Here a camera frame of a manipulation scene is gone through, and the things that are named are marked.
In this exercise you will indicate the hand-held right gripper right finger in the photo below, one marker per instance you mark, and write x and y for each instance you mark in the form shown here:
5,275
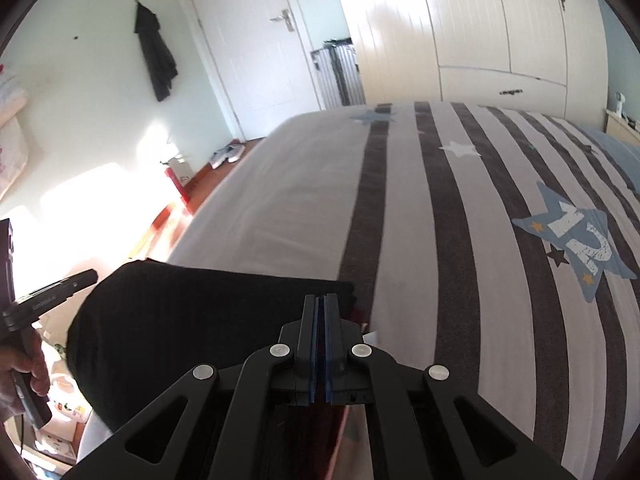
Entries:
327,360

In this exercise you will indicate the silver ribbed suitcase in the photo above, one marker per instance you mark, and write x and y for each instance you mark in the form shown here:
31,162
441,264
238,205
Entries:
340,77

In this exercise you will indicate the white sneaker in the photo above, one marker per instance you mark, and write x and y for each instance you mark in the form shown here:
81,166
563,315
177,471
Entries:
235,152
218,160

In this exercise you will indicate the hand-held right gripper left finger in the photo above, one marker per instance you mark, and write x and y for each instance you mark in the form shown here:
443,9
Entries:
312,360

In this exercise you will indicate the black pants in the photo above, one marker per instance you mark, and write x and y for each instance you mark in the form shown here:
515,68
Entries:
175,310

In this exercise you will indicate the striped star print duvet cover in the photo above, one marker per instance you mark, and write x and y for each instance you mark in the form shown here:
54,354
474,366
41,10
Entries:
425,210

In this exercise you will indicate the red and beige box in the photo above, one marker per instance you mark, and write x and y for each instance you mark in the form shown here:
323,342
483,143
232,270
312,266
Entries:
180,187

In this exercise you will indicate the small white desk appliance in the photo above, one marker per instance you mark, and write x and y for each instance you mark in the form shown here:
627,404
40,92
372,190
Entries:
621,100

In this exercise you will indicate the white room door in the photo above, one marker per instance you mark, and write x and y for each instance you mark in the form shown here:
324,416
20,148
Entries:
250,60

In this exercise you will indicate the person's left hand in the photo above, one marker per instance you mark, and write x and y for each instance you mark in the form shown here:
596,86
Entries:
10,360

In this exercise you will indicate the white wardrobe doors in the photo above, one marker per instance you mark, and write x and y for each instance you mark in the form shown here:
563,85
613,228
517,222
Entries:
475,20

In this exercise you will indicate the black hanging garment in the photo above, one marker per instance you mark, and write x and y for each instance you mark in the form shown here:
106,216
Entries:
157,55

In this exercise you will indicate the cluttered cream desk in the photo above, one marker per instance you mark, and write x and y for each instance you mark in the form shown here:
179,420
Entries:
617,127

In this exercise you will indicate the floor clutter of packets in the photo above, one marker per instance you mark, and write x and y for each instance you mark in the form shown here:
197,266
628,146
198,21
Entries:
65,395

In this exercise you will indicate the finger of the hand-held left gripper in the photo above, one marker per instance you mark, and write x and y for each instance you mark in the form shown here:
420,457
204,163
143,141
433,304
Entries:
80,282

